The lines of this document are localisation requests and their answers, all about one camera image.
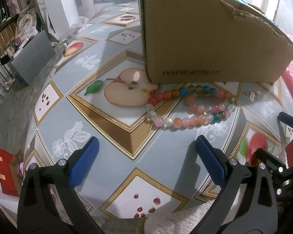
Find white fluffy towel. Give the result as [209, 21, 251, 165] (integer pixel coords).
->
[136, 199, 235, 234]

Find red paper bag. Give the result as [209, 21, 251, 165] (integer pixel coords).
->
[0, 148, 21, 197]

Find grey storage box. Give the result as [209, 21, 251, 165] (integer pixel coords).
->
[8, 31, 55, 85]

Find brown cardboard box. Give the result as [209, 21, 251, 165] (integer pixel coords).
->
[138, 0, 293, 83]

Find pink white bead bracelet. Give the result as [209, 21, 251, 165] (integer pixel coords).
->
[144, 102, 237, 129]

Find colourful bead bracelet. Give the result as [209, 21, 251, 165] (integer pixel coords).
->
[147, 84, 239, 107]

